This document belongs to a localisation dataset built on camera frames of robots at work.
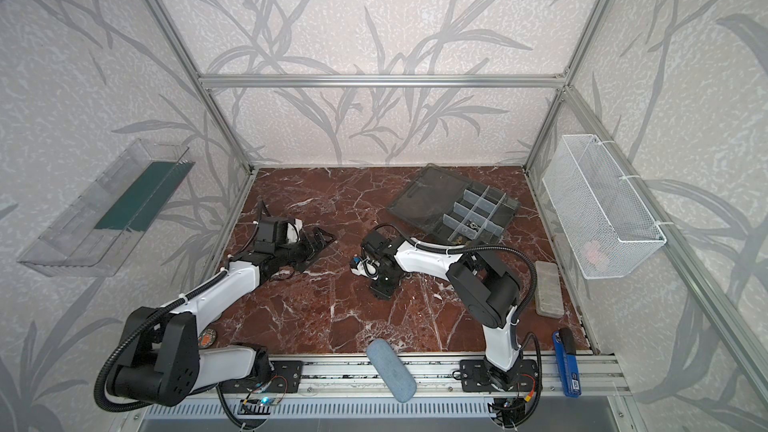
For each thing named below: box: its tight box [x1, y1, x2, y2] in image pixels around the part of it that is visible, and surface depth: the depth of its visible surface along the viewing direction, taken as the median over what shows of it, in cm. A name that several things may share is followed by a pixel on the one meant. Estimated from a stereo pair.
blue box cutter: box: [552, 328, 582, 398], surface depth 75 cm
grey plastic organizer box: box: [388, 164, 521, 246], surface depth 107 cm
